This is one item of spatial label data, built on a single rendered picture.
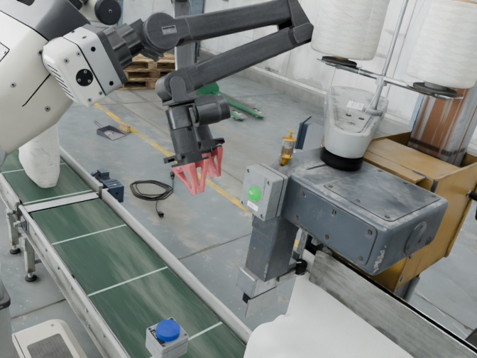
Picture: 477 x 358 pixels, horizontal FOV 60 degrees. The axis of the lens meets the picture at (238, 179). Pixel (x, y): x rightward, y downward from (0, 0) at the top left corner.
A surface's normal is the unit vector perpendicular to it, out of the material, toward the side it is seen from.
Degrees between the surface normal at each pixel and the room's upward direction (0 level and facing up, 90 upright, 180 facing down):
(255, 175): 90
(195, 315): 0
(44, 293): 0
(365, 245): 90
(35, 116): 115
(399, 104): 90
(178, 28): 67
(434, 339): 90
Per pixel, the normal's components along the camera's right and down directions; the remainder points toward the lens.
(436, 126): -0.74, 0.18
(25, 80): 0.65, 0.41
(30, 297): 0.15, -0.90
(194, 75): 0.45, 0.01
